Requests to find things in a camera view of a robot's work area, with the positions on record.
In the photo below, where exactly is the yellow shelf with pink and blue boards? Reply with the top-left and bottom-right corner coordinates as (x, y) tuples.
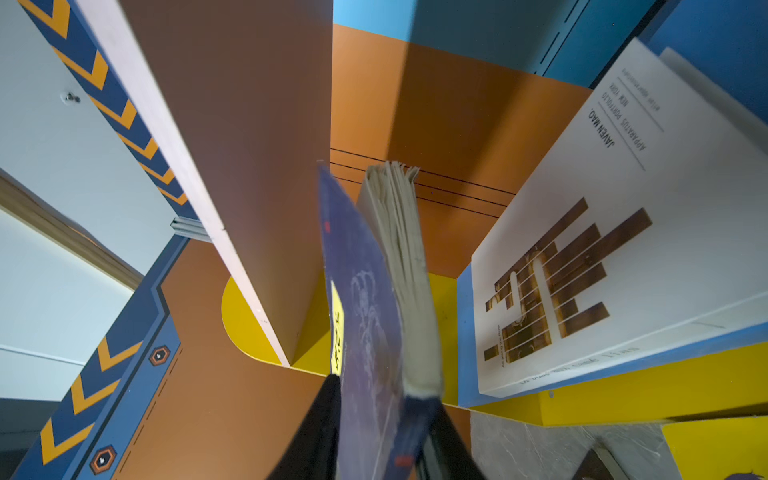
(78, 1), (767, 424)

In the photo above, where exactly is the dark blue book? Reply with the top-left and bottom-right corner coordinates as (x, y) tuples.
(318, 162), (444, 479)

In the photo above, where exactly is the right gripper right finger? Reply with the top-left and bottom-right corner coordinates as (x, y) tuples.
(415, 406), (485, 480)

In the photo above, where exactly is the yellow book with cartoon man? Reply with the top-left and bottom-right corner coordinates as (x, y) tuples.
(662, 416), (767, 479)

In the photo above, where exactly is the white book with brown bars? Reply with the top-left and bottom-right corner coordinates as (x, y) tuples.
(471, 40), (767, 398)

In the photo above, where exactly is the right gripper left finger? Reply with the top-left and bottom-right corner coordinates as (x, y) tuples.
(267, 374), (342, 480)

